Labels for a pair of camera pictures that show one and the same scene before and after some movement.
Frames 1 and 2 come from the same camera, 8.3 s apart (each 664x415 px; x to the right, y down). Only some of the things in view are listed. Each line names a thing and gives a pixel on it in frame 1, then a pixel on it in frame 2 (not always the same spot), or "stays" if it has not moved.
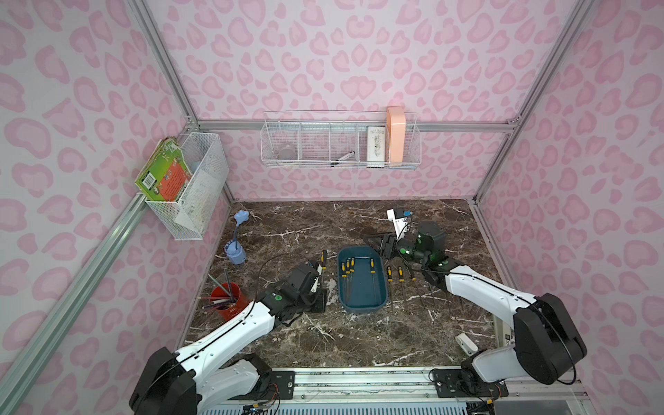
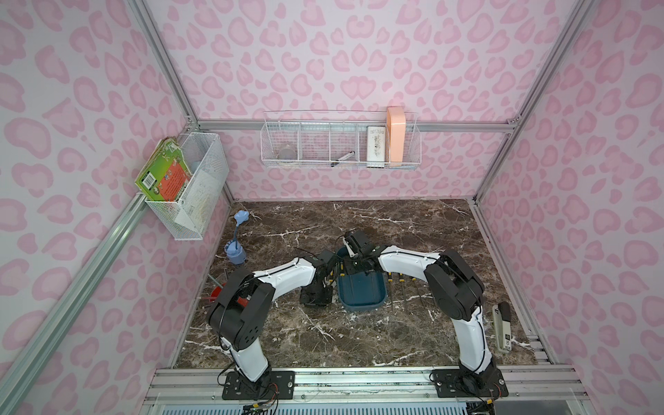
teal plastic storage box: x=362 y=286 stays
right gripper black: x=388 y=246 to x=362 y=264
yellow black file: x=389 y=279 stays
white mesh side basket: x=190 y=217 stays
